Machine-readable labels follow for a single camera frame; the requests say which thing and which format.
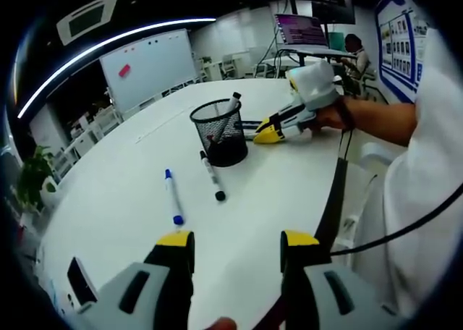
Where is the black wrist strap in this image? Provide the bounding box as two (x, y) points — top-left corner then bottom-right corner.
(338, 98), (357, 132)

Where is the white rolling whiteboard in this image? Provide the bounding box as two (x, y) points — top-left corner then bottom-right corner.
(99, 29), (195, 114)

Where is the dark blue long marker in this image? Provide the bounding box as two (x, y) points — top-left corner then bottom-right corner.
(241, 119), (271, 130)

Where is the blue and white wall poster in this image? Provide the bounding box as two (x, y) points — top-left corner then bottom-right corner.
(374, 0), (431, 103)

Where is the white chair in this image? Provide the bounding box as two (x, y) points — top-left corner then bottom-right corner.
(360, 141), (395, 168)

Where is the person's left hand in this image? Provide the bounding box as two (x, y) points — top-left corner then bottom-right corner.
(208, 317), (238, 330)

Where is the white cabinet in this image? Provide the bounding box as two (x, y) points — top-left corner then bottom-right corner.
(28, 111), (69, 153)

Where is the white ceiling light strip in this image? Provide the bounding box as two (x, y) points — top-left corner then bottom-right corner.
(17, 17), (217, 119)

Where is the person's right hand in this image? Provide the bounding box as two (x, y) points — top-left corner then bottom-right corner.
(300, 103), (354, 135)

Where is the black whiteboard marker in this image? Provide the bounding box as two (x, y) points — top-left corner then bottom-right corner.
(198, 150), (228, 203)
(211, 91), (242, 145)

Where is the wall-mounted dark display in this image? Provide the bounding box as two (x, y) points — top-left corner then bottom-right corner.
(245, 0), (355, 24)

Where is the red whiteboard marker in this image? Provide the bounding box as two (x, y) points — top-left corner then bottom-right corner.
(206, 129), (260, 143)

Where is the teal paper bag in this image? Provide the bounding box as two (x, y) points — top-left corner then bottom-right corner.
(328, 31), (347, 51)

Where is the ceiling air conditioner vent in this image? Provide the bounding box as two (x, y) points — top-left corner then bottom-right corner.
(56, 0), (120, 46)

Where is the green potted plant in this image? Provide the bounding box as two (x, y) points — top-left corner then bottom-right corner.
(17, 145), (59, 215)

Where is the person's white clothing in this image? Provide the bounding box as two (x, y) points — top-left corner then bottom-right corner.
(339, 25), (463, 316)

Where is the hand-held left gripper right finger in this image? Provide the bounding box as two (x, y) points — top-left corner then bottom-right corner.
(280, 229), (402, 330)

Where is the blue whiteboard marker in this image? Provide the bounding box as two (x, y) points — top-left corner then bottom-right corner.
(164, 169), (185, 226)

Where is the monitor with purple screen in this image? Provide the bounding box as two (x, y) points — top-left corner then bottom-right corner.
(274, 13), (328, 46)

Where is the black cable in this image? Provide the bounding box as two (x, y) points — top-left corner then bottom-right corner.
(338, 127), (354, 161)
(329, 190), (463, 257)

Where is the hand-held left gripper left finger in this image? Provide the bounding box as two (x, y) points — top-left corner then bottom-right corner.
(70, 230), (196, 330)

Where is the black mesh pen holder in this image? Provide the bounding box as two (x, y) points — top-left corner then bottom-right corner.
(190, 98), (250, 168)

